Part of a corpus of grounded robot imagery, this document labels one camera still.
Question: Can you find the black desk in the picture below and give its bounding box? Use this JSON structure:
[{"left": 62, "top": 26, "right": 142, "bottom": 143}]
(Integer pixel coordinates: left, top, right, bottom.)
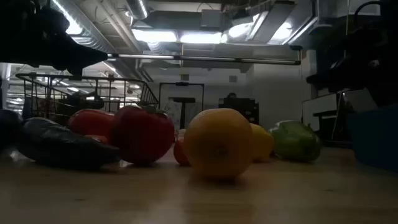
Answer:
[{"left": 312, "top": 110, "right": 338, "bottom": 141}]

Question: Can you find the grey ceiling unit box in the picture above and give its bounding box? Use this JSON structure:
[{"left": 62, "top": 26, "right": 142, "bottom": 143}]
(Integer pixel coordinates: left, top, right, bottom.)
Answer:
[{"left": 200, "top": 9, "right": 223, "bottom": 30}]

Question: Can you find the silver ventilation duct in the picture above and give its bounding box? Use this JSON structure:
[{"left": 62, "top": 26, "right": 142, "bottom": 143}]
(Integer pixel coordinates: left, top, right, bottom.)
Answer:
[{"left": 126, "top": 0, "right": 150, "bottom": 20}]

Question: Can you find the black stand frame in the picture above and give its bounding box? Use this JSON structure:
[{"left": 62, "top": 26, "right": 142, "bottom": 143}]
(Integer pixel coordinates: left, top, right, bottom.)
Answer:
[{"left": 159, "top": 82, "right": 205, "bottom": 130}]

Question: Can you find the black T-shaped pedestal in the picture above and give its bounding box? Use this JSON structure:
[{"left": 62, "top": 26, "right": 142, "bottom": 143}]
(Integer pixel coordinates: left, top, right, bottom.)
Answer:
[{"left": 169, "top": 96, "right": 197, "bottom": 130}]

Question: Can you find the blue plastic tray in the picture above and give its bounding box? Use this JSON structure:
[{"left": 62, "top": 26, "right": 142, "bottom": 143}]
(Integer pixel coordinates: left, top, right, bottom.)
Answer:
[{"left": 347, "top": 104, "right": 398, "bottom": 172}]

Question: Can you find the yellow lemon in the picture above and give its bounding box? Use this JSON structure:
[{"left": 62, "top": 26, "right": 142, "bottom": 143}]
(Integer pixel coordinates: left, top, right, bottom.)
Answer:
[{"left": 249, "top": 123, "right": 275, "bottom": 163}]

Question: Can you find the large red tomato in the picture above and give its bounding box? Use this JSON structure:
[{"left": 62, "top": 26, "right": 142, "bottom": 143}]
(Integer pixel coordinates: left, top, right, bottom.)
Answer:
[{"left": 67, "top": 108, "right": 116, "bottom": 142}]

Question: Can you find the dark cabinet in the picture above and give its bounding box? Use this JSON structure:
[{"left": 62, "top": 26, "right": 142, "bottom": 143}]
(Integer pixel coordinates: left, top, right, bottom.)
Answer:
[{"left": 218, "top": 92, "right": 260, "bottom": 125}]

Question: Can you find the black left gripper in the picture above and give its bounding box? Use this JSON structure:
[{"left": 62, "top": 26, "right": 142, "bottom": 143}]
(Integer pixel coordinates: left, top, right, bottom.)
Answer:
[{"left": 0, "top": 0, "right": 108, "bottom": 75}]

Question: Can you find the green bell pepper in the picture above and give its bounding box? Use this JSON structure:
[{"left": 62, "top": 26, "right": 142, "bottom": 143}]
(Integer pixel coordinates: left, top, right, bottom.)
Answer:
[{"left": 269, "top": 119, "right": 322, "bottom": 163}]

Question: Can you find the small red radish green stem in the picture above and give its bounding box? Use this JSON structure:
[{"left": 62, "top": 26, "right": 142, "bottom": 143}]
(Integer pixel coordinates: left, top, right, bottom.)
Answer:
[{"left": 173, "top": 133, "right": 191, "bottom": 166}]

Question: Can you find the silver horizontal frame bar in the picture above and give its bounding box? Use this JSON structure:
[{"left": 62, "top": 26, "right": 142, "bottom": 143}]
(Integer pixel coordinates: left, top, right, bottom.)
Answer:
[{"left": 107, "top": 53, "right": 302, "bottom": 66}]

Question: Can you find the patterned cloth screen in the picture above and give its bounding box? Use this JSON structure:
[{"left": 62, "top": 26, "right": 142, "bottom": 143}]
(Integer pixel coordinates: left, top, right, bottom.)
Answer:
[{"left": 161, "top": 101, "right": 203, "bottom": 130}]

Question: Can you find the black wire basket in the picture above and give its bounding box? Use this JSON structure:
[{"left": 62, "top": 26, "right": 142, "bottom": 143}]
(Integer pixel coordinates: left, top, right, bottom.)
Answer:
[{"left": 15, "top": 73, "right": 159, "bottom": 127}]

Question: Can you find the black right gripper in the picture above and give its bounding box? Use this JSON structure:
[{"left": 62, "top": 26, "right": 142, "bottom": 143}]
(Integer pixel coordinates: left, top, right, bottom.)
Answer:
[{"left": 306, "top": 18, "right": 398, "bottom": 106}]

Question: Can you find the whiteboard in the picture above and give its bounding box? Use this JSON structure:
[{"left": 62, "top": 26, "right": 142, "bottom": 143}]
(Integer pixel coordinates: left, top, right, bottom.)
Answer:
[{"left": 301, "top": 92, "right": 340, "bottom": 131}]

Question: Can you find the ceiling light panel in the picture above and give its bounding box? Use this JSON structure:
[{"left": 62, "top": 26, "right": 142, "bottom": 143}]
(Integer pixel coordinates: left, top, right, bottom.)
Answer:
[
  {"left": 132, "top": 29, "right": 178, "bottom": 43},
  {"left": 179, "top": 30, "right": 223, "bottom": 44}
]

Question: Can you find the grey flat panel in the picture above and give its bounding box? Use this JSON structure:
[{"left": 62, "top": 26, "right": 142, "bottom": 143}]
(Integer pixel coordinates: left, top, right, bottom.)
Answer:
[{"left": 341, "top": 88, "right": 379, "bottom": 113}]

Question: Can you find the green cucumber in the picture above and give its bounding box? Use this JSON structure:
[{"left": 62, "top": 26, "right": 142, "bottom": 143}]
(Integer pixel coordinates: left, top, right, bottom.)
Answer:
[{"left": 17, "top": 117, "right": 121, "bottom": 171}]

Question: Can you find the orange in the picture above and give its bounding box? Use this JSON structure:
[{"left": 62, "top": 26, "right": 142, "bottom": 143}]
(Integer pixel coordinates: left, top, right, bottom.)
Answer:
[{"left": 183, "top": 108, "right": 254, "bottom": 179}]

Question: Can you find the red bell pepper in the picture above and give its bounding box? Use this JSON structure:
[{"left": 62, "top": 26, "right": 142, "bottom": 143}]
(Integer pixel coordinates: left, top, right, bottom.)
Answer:
[{"left": 111, "top": 105, "right": 175, "bottom": 166}]

